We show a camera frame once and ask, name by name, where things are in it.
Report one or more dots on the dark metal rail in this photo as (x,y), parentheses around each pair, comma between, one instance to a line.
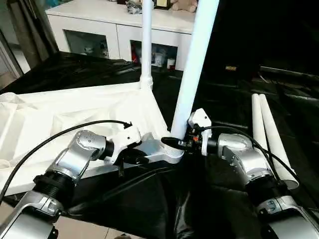
(289,71)

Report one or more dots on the white plastic table leg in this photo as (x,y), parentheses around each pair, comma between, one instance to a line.
(276,144)
(194,64)
(147,40)
(257,119)

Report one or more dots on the beige plush toy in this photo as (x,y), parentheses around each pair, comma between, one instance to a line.
(183,5)

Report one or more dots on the red bottle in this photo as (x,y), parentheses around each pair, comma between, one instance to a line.
(135,56)

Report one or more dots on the grey curtain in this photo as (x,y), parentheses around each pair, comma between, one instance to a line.
(30,30)

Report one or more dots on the black mat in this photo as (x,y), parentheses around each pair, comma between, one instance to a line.
(149,204)

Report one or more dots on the small clear glass jar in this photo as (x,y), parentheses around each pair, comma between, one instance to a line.
(134,6)

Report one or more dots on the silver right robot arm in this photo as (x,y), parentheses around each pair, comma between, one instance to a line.
(249,164)

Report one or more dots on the white cabinet with glass doors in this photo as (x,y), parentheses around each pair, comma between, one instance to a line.
(99,17)

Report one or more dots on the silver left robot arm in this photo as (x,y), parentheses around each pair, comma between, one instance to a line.
(70,164)

